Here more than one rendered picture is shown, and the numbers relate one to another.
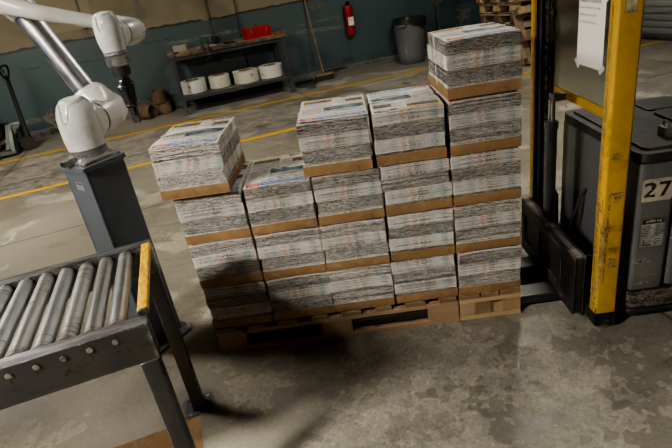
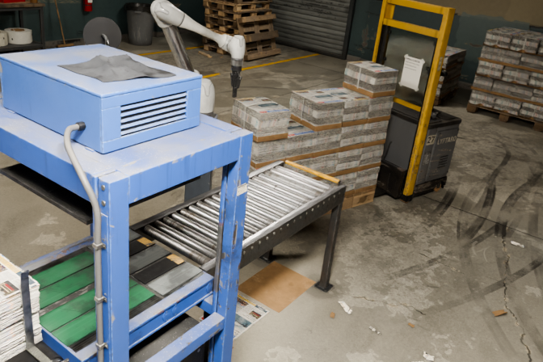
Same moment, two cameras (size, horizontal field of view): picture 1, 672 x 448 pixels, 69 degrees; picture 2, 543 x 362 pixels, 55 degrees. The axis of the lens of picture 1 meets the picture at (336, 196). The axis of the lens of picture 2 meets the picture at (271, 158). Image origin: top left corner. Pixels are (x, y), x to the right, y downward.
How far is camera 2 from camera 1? 3.21 m
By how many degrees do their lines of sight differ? 38
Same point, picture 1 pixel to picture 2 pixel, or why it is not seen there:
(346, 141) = (334, 114)
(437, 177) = (359, 132)
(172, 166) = (267, 123)
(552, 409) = (411, 230)
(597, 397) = (422, 225)
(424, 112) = (364, 103)
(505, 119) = (387, 107)
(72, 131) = (209, 100)
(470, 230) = (365, 159)
